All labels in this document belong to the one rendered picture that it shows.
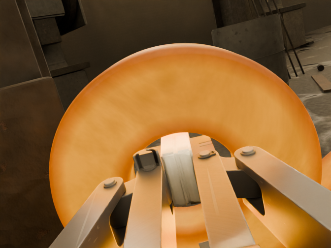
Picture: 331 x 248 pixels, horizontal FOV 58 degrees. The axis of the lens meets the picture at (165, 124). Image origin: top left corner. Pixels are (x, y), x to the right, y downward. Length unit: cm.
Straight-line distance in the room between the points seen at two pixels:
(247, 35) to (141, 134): 238
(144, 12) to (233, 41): 513
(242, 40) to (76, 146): 239
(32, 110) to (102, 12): 670
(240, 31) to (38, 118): 225
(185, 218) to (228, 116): 8
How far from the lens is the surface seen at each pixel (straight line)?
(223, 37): 259
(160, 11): 775
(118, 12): 720
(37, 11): 451
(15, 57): 42
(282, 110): 17
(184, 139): 15
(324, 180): 21
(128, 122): 16
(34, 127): 37
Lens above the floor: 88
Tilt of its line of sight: 15 degrees down
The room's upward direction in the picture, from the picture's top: 14 degrees counter-clockwise
